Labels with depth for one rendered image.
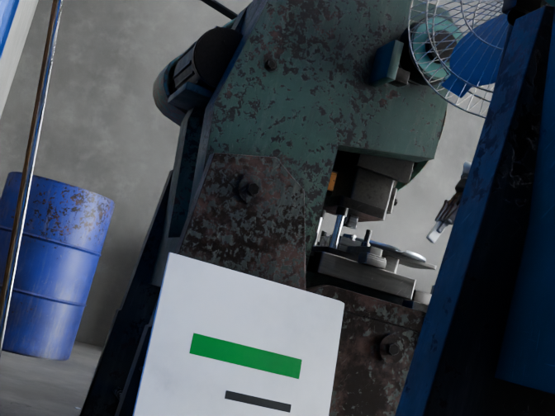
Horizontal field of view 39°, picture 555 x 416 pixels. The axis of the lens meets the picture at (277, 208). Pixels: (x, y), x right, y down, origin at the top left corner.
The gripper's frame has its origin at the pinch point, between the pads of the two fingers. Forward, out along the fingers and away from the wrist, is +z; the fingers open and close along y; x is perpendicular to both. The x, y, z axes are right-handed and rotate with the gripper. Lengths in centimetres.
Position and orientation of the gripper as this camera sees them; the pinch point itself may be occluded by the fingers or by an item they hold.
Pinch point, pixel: (435, 232)
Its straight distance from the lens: 253.6
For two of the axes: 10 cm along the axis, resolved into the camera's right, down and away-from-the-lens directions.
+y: -3.6, 0.4, 9.3
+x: -7.1, -6.7, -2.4
